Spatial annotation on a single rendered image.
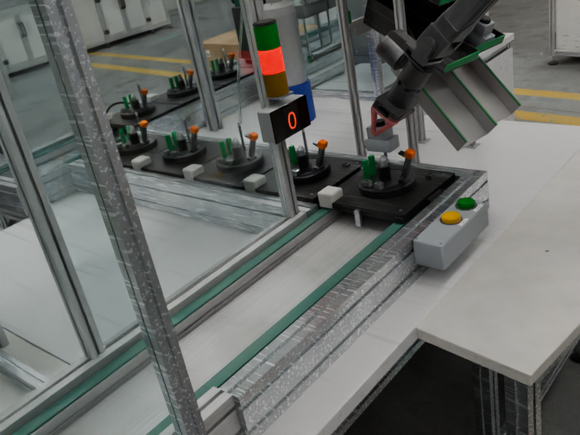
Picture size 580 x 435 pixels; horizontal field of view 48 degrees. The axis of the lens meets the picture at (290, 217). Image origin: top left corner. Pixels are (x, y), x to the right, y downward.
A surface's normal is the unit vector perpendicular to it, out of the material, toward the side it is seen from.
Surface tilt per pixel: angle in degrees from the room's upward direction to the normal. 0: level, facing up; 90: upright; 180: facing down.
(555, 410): 0
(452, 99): 45
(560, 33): 90
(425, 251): 90
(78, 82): 90
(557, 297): 0
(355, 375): 0
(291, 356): 90
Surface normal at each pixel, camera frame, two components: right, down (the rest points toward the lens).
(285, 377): 0.76, 0.16
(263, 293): -0.18, -0.88
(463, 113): 0.33, -0.46
